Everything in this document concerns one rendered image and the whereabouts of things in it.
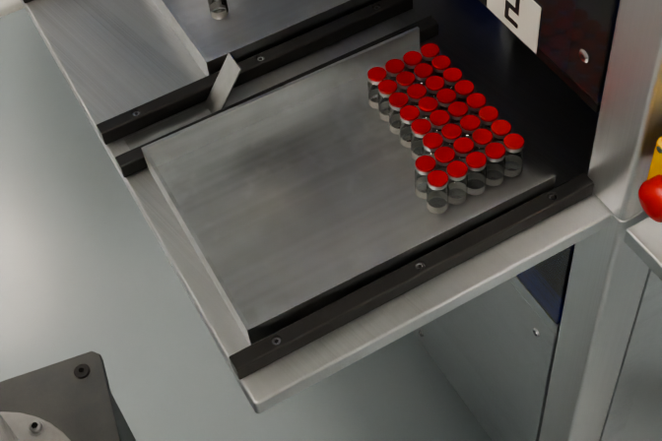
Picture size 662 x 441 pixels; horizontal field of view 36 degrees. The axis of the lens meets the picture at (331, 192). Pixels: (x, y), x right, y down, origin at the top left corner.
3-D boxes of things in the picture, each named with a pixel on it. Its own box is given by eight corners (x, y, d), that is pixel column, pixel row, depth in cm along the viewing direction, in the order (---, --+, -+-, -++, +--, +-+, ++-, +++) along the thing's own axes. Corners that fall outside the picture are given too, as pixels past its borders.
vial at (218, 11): (224, 5, 126) (218, -23, 122) (231, 16, 124) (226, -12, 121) (208, 12, 125) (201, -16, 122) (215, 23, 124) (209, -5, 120)
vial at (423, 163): (429, 180, 106) (429, 151, 102) (440, 194, 105) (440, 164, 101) (411, 189, 105) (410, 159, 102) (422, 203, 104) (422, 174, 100)
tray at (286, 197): (418, 48, 118) (417, 26, 116) (553, 198, 103) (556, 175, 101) (148, 168, 110) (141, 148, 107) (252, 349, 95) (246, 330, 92)
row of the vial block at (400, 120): (382, 93, 114) (380, 63, 111) (471, 200, 104) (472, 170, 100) (364, 100, 114) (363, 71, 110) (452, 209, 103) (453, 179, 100)
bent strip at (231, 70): (237, 90, 117) (230, 52, 112) (249, 105, 115) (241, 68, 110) (124, 141, 113) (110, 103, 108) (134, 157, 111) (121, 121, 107)
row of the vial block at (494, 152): (416, 77, 115) (416, 47, 112) (507, 181, 105) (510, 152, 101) (399, 85, 115) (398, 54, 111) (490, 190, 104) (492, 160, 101)
